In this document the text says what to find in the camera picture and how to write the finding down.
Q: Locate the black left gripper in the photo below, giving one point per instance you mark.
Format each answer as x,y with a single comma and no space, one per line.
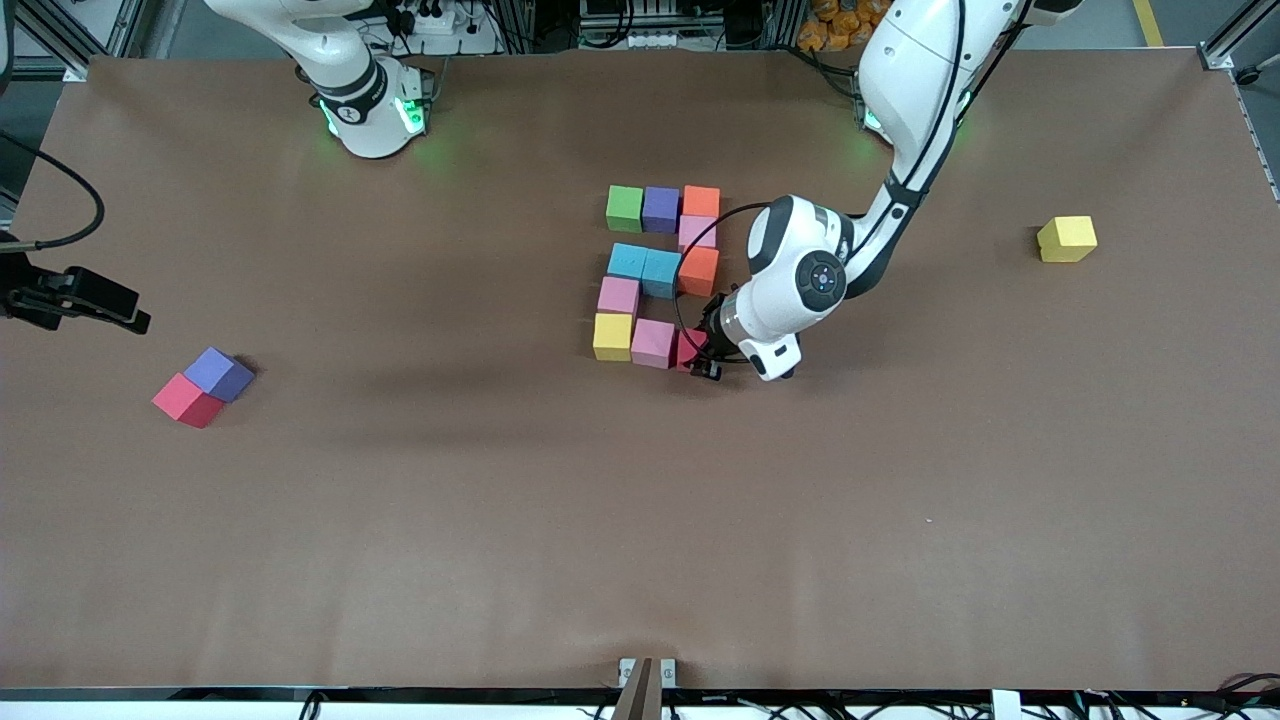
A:
714,323

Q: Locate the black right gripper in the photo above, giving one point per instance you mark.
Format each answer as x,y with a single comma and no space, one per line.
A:
42,296

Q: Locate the red foam cube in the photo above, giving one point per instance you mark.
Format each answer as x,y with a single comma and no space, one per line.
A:
185,400
688,350

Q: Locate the pink foam cube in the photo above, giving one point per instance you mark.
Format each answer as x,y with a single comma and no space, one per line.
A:
653,342
618,295
695,232

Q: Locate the orange foam cube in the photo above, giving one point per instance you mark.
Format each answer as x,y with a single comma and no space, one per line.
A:
699,270
701,200

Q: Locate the yellow foam cube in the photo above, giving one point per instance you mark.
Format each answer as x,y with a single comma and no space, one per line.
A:
1067,238
612,335

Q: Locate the light blue dented foam cube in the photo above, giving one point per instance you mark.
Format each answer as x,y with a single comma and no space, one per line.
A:
627,260

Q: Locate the purple foam cube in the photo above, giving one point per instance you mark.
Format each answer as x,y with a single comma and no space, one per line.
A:
661,207
218,372

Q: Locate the green foam cube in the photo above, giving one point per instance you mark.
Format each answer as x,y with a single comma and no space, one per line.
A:
625,205

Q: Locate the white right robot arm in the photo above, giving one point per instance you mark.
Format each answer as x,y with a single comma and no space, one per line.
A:
350,90

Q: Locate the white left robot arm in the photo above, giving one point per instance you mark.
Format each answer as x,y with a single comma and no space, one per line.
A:
800,280

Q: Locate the brown table mat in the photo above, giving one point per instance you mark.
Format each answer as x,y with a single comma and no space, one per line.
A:
640,550

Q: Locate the black equipment rack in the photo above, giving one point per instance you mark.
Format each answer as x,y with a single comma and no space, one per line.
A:
720,20

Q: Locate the orange object pile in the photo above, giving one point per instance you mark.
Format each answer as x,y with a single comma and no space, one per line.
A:
835,28

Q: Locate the white power strip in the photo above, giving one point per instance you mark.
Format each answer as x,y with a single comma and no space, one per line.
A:
470,42

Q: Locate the aluminium frame profile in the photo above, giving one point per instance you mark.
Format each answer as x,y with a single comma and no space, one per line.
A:
45,40
1235,35

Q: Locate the grey camera mounting post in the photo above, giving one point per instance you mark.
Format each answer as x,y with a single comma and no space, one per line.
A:
640,695

